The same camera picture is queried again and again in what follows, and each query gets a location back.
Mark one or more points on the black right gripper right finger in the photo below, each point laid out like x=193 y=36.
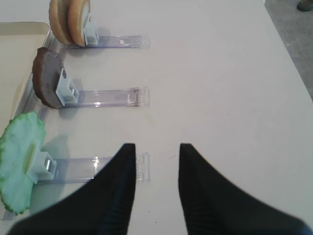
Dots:
x=212 y=205

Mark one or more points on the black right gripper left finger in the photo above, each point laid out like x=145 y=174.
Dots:
x=103 y=206

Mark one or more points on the clear lettuce holder track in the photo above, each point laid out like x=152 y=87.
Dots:
x=82 y=170

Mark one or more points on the white lettuce pusher block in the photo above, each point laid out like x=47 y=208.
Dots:
x=41 y=166

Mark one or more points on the standing green lettuce leaf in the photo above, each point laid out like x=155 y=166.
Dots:
x=21 y=135

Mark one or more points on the standing brown meat patty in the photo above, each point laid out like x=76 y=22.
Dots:
x=46 y=71

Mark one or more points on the clear patty holder track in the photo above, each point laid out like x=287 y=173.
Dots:
x=131 y=97

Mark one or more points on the white patty pusher block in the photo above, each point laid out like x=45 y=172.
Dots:
x=67 y=92

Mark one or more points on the clear right bun holder track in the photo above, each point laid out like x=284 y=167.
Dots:
x=141 y=41

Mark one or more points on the white bun pusher block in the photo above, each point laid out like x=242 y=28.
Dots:
x=91 y=34

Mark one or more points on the white rectangular tray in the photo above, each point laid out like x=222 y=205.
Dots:
x=19 y=42

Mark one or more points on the bun half inner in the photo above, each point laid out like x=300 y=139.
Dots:
x=77 y=17

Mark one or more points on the sesame bun top outer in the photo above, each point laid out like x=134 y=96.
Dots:
x=58 y=10

